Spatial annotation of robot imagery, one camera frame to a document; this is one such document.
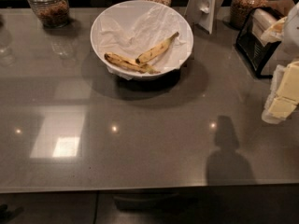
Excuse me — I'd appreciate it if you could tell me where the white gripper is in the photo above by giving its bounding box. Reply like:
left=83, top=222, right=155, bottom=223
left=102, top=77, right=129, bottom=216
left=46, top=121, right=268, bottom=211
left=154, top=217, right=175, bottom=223
left=262, top=62, right=299, bottom=124

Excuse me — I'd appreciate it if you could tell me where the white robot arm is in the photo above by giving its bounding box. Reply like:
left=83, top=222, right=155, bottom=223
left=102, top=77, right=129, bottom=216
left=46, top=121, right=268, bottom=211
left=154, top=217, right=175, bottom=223
left=262, top=3, right=299, bottom=124

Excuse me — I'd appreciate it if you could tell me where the white bowl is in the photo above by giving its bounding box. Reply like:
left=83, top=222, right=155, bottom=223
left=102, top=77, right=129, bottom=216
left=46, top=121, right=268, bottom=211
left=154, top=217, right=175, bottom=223
left=90, top=0, right=194, bottom=81

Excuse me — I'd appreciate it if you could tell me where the right glass jar with granola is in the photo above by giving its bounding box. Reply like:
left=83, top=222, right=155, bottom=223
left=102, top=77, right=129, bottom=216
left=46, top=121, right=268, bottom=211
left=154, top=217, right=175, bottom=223
left=230, top=0, right=270, bottom=29

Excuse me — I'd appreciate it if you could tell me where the glass jar with granola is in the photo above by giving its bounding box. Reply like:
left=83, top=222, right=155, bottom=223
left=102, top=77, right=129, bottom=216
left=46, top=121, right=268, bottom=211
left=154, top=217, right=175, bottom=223
left=27, top=0, right=69, bottom=28
left=230, top=0, right=270, bottom=29

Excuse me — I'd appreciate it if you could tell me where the white upright stand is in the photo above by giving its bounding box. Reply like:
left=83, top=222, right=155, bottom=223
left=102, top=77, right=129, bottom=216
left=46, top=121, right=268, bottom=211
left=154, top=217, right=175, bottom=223
left=184, top=0, right=223, bottom=34

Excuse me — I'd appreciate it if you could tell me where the white paper liner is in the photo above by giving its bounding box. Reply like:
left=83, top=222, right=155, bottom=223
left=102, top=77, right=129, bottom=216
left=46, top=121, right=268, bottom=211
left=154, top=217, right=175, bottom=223
left=98, top=4, right=193, bottom=80

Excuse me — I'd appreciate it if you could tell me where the left glass jar with granola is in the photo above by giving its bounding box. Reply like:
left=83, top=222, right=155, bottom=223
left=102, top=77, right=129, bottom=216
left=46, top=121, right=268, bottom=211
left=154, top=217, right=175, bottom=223
left=27, top=0, right=69, bottom=28

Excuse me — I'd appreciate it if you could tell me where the black wire rack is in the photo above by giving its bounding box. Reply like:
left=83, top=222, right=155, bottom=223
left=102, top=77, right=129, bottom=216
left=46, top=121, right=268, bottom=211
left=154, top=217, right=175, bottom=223
left=235, top=7, right=283, bottom=78

